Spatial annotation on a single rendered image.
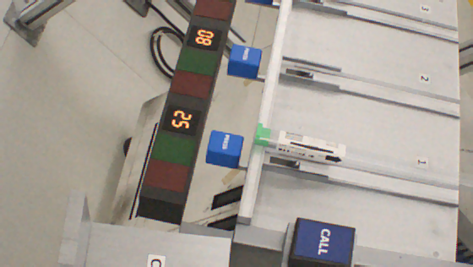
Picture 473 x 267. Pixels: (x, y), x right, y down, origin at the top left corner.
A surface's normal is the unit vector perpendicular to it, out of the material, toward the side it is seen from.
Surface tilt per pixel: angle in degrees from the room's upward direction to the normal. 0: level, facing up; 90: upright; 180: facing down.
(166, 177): 43
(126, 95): 0
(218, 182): 90
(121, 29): 0
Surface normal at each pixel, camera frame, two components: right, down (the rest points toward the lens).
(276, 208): 0.11, -0.61
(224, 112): -0.64, -0.56
